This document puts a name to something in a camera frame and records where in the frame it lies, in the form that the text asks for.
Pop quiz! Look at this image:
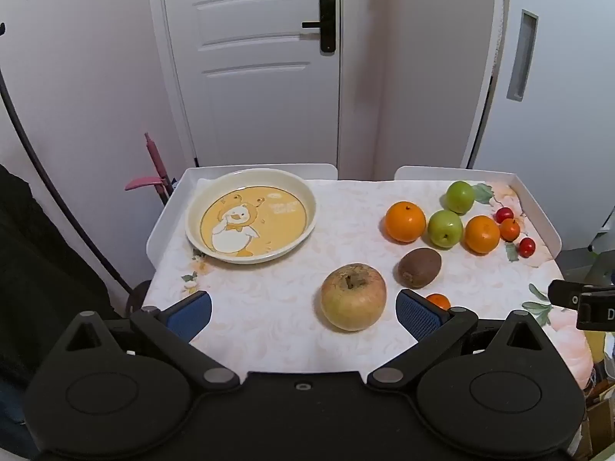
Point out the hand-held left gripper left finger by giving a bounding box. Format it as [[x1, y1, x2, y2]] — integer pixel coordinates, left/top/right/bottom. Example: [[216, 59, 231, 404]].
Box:
[[45, 290, 241, 392]]

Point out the black cable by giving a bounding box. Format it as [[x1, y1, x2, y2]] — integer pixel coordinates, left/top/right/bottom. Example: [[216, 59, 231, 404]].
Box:
[[0, 70, 133, 295]]

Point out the pink plastic handle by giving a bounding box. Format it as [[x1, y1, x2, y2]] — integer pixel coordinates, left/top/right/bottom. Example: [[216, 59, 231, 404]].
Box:
[[125, 133, 174, 202]]

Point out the dark cloth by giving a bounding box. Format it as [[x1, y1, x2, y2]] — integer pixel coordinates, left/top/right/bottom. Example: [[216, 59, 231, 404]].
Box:
[[0, 163, 126, 387]]

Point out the white panel door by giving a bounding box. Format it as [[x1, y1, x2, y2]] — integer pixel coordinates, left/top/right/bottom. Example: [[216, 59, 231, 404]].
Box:
[[158, 0, 342, 166]]

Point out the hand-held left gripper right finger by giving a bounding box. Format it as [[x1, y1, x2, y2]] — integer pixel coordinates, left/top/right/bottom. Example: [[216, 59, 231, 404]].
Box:
[[367, 289, 558, 390]]

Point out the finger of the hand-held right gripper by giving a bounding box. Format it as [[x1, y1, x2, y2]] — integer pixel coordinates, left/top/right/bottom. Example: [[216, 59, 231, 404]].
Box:
[[548, 279, 615, 308]]

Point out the brown kiwi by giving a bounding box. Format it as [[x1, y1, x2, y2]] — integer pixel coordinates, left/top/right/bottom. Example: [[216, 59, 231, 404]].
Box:
[[397, 248, 442, 289]]

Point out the green apple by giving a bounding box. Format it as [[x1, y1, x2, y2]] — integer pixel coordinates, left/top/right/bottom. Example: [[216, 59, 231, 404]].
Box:
[[445, 181, 476, 215], [427, 210, 464, 249]]

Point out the large orange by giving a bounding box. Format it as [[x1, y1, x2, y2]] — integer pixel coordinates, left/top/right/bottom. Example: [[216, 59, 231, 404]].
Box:
[[464, 215, 501, 255], [384, 201, 427, 244]]

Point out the duck print ceramic plate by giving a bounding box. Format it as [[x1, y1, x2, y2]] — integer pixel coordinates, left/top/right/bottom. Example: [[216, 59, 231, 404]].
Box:
[[185, 168, 318, 264]]

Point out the black round object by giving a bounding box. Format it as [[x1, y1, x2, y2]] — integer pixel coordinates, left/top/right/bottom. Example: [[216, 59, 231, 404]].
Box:
[[126, 280, 153, 318]]

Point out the white tray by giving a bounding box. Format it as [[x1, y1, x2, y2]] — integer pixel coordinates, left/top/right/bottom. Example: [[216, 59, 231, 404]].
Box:
[[146, 163, 563, 270]]

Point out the large yellow apple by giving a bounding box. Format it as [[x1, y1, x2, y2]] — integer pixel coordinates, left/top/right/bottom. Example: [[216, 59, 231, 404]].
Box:
[[321, 263, 388, 332]]

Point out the black door lock handle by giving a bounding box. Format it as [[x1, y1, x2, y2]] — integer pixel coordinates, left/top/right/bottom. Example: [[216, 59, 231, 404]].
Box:
[[302, 0, 337, 53]]

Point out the white sliding door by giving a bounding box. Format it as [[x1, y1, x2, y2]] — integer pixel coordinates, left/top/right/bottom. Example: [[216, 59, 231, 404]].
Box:
[[461, 0, 615, 250]]

